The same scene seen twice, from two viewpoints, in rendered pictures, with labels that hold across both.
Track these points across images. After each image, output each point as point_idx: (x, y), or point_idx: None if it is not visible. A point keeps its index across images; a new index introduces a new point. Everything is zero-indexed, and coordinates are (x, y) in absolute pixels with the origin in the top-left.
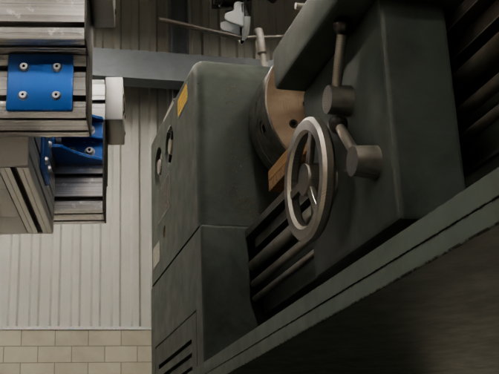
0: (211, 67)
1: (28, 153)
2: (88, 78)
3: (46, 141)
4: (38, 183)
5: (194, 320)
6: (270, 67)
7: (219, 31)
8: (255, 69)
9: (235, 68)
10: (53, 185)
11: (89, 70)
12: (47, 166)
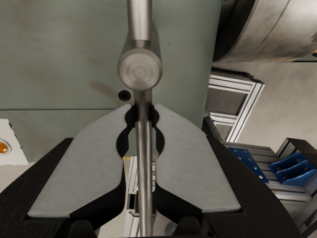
0: (201, 128)
1: (271, 149)
2: (312, 148)
3: (247, 157)
4: (246, 146)
5: None
6: (205, 29)
7: (152, 180)
8: (210, 63)
9: (205, 96)
10: None
11: (313, 151)
12: (237, 151)
